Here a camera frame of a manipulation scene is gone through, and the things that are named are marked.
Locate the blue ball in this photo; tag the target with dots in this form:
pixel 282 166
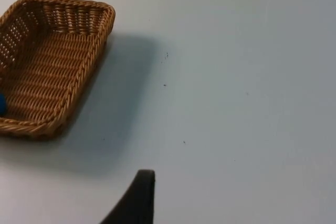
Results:
pixel 2 104

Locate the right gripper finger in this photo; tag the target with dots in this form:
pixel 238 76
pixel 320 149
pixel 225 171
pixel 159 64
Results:
pixel 136 200

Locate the pale brown wicker basket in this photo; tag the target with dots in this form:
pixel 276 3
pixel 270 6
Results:
pixel 50 72

